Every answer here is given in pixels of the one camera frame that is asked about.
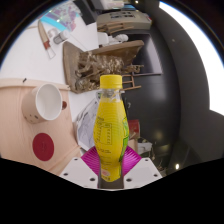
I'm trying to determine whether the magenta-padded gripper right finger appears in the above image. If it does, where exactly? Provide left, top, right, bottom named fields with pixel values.
left=121, top=146, right=163, bottom=190

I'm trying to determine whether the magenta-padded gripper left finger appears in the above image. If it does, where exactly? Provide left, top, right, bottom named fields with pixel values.
left=59, top=148, right=101, bottom=190

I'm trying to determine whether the yellow drink bottle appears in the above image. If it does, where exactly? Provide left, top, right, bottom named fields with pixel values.
left=93, top=74, right=130, bottom=183

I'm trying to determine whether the flat round red coaster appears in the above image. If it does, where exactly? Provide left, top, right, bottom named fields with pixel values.
left=32, top=132, right=55, bottom=162

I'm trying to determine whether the red box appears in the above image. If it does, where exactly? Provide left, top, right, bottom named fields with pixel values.
left=128, top=119, right=141, bottom=139

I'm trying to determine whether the printed newspaper sheet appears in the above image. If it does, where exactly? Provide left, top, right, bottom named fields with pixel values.
left=73, top=98, right=100, bottom=151

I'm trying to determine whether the light wooden board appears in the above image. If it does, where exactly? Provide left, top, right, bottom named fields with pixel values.
left=0, top=77, right=83, bottom=167

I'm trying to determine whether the white mug with dots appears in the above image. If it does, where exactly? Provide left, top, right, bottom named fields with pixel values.
left=21, top=83, right=68, bottom=125

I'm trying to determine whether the wooden easel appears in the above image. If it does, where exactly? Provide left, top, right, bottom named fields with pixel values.
left=121, top=73, right=143, bottom=93

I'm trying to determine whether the golden sculpture on wooden base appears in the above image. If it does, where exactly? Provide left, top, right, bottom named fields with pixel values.
left=62, top=39, right=145, bottom=94

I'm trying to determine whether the small jar with white lid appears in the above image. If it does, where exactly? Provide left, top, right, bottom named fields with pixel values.
left=52, top=29, right=71, bottom=45

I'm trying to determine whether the wooden brush with red band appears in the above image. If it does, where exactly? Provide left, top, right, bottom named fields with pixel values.
left=37, top=20, right=56, bottom=59

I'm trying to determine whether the white cabinet with pictures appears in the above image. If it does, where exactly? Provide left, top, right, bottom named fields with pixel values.
left=96, top=9, right=153, bottom=33

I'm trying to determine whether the dark wall screen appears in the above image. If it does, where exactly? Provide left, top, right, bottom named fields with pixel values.
left=126, top=31, right=164, bottom=77

